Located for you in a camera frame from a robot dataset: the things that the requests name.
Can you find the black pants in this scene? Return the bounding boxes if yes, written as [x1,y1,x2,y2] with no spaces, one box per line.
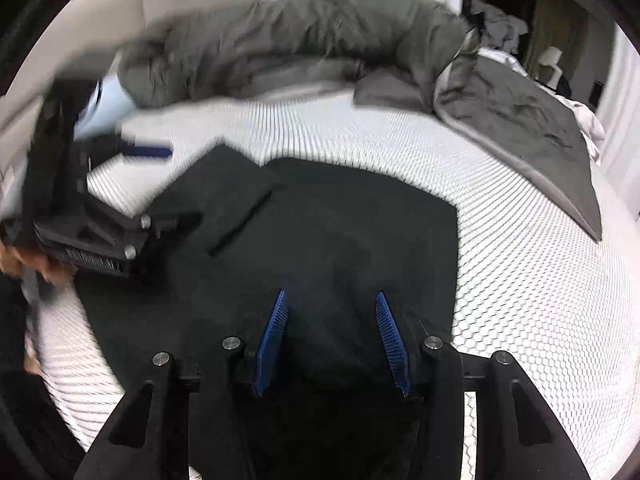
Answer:
[75,145,458,479]

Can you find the person's left hand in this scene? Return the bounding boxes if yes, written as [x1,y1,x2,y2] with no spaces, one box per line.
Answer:
[1,245,76,286]

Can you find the light blue pillow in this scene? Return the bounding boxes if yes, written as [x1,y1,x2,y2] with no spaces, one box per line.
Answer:
[74,74,137,141]

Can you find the beige padded headboard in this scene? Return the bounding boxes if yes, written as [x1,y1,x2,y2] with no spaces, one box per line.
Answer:
[0,0,262,196]

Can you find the white mesh mattress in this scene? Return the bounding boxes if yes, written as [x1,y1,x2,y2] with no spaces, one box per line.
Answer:
[29,84,640,480]

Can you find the grey green duvet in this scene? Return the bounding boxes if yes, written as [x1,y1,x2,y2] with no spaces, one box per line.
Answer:
[117,0,603,240]

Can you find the white desk lamp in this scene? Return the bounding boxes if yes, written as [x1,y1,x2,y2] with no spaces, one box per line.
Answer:
[536,47,563,89]

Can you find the white sheer curtain right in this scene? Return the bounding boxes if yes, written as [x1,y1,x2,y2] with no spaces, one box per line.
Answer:
[597,25,640,221]

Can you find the grey clothes on rack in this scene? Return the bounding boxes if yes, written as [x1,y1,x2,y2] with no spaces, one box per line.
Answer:
[462,0,529,56]

